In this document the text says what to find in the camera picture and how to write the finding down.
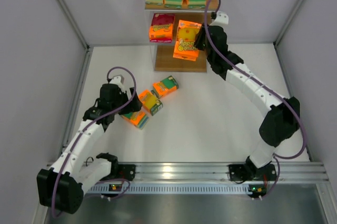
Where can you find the clear acrylic shelf unit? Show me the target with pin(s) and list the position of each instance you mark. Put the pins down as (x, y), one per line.
(192, 16)

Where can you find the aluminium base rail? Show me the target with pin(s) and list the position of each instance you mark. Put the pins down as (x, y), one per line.
(204, 178)

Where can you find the orange Scrub Daddy box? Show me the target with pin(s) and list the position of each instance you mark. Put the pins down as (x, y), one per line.
(184, 46)

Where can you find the small green orange sponge pack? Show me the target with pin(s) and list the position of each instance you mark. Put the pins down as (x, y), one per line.
(165, 87)

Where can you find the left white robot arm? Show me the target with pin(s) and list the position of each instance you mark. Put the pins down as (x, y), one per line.
(63, 186)

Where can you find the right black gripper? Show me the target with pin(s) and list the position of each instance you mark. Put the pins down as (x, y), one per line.
(199, 41)

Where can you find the pink Scrub Mommy box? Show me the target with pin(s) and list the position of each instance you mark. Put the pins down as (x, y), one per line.
(161, 28)

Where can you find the orange yellow sponge pack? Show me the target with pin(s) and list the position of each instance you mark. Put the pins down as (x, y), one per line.
(150, 102)

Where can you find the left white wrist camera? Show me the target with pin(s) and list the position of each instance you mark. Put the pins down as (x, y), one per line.
(117, 80)

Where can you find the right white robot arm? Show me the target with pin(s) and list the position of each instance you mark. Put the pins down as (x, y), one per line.
(281, 115)

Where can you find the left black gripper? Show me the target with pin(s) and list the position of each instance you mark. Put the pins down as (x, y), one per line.
(133, 104)

